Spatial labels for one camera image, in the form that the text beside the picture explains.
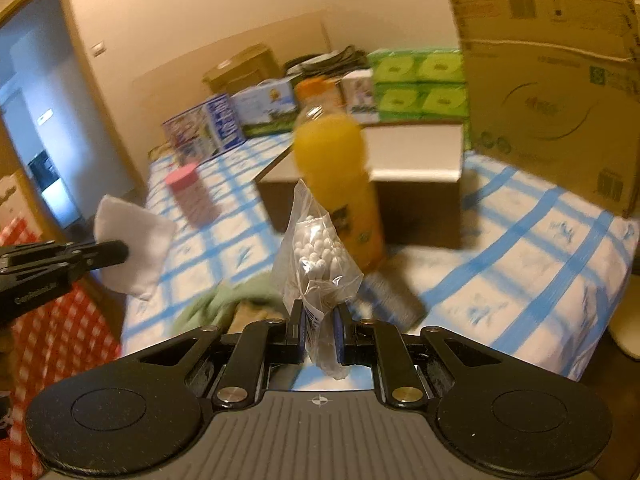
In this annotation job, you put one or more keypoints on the white face cloth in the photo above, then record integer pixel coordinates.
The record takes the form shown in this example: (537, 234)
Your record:
(148, 238)

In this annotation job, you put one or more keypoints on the wooden headboard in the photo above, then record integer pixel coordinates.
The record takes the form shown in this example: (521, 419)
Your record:
(183, 82)

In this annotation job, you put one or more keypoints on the bag of cotton swabs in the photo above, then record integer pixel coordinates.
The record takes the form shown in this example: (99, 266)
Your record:
(314, 269)

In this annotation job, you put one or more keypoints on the large cardboard shipping box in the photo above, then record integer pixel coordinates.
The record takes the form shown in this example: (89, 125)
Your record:
(553, 89)

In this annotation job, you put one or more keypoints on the dark bag with straps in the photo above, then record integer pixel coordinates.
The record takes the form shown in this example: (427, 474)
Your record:
(331, 64)

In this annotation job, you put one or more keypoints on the tan stocking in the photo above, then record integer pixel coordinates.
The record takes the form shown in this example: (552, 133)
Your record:
(247, 312)

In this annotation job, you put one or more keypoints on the orange juice bottle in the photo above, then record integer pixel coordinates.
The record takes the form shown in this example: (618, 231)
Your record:
(331, 155)

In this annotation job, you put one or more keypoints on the cow picture milk box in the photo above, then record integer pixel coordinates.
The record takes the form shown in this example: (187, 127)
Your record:
(267, 108)

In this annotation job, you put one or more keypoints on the pink patterned canister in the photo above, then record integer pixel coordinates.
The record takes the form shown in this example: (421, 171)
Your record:
(192, 196)

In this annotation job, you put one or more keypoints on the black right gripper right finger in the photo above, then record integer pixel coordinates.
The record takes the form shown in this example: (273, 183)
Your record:
(381, 347)

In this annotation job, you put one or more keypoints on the blue milk carton box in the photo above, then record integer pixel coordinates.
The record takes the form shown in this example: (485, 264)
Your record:
(204, 131)

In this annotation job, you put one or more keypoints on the red checkered cloth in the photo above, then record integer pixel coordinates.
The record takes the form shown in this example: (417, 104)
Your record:
(63, 338)

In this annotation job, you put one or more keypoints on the brown open cardboard box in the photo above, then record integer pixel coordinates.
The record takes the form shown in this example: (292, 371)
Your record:
(416, 169)

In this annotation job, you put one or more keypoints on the white product box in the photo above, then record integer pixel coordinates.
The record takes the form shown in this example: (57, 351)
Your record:
(358, 94)

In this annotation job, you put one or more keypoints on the green fluffy towel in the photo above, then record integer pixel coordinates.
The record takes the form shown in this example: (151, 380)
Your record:
(215, 307)

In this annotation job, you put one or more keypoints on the brown cardboard box behind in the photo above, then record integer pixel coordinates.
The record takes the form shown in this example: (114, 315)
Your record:
(245, 69)

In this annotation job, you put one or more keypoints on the green tissue pack bundle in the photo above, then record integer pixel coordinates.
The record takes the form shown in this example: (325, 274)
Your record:
(418, 84)

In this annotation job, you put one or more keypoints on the brown patterned knit sock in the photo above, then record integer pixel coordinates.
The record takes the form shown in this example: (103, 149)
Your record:
(385, 296)

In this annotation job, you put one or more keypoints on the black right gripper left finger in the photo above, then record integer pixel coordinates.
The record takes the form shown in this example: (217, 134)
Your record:
(253, 353)

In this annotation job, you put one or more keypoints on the blue checkered bed sheet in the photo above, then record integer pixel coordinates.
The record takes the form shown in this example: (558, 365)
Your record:
(539, 275)

